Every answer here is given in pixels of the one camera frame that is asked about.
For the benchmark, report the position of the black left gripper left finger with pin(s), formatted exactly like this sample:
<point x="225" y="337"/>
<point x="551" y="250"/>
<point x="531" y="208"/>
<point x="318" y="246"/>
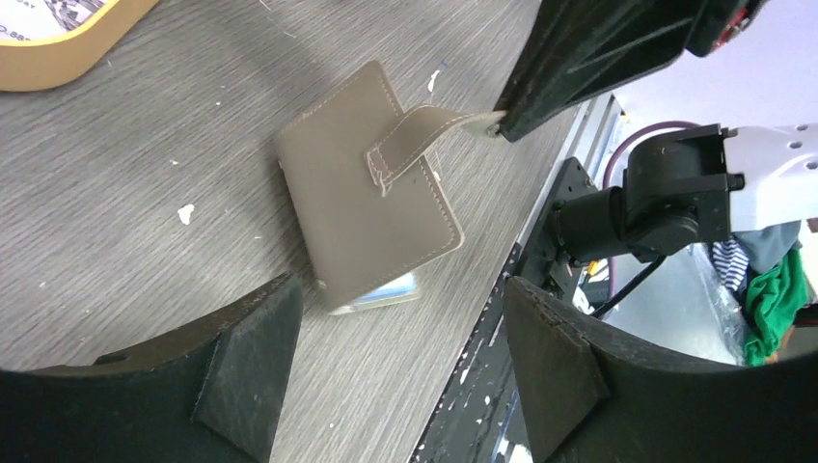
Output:
<point x="211" y="390"/>

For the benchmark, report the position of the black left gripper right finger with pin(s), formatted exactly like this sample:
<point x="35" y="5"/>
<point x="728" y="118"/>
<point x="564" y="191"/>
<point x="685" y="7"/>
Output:
<point x="591" y="392"/>

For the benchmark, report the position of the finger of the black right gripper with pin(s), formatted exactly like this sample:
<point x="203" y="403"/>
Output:
<point x="581" y="49"/>

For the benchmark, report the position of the taupe leather card holder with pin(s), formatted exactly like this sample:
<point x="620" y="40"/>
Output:
<point x="367" y="202"/>

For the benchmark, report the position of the tan oval tray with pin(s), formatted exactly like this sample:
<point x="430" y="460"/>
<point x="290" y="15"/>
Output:
<point x="29" y="65"/>

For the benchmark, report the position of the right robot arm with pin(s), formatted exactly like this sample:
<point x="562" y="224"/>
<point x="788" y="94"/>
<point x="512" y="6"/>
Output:
<point x="695" y="185"/>

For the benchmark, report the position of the striped cloth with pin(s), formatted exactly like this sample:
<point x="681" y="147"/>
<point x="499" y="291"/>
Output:
<point x="731" y="264"/>

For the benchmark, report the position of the green cloth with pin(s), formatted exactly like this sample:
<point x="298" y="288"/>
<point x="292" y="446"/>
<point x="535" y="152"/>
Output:
<point x="772" y="302"/>

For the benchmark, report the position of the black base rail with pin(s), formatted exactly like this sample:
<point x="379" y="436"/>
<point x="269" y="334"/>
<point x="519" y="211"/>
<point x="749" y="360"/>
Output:
<point x="479" y="416"/>

